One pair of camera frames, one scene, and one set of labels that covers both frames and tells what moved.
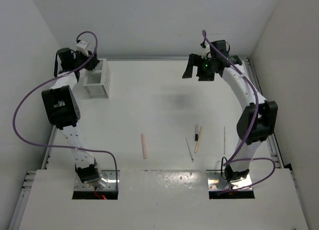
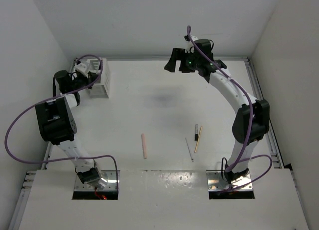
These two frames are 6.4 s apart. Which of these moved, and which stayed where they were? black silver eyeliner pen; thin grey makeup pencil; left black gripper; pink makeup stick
Moved: left black gripper
Stayed: pink makeup stick; thin grey makeup pencil; black silver eyeliner pen
